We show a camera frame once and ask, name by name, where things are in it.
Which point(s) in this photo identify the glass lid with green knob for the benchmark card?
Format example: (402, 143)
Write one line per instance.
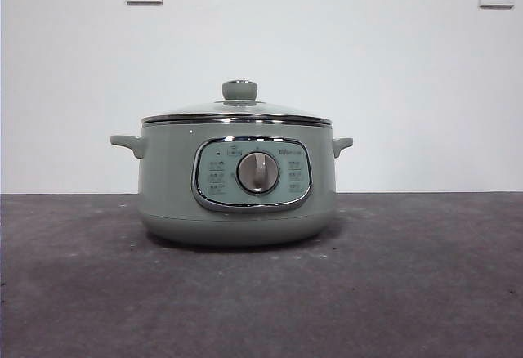
(240, 89)

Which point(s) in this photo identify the sage green electric pot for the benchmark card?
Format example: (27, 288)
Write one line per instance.
(171, 194)

